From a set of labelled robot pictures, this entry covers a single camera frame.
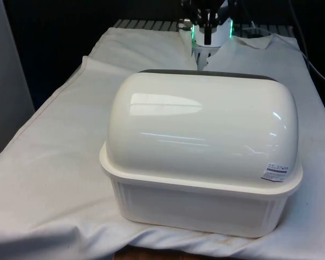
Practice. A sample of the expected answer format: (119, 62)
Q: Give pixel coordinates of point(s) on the rounded box lid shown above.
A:
(195, 130)

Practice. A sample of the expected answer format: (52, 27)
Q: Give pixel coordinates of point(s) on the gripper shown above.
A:
(205, 5)

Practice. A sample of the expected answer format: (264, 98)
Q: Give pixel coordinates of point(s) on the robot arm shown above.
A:
(222, 33)

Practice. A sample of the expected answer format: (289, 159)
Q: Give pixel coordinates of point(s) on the cream box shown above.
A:
(195, 211)

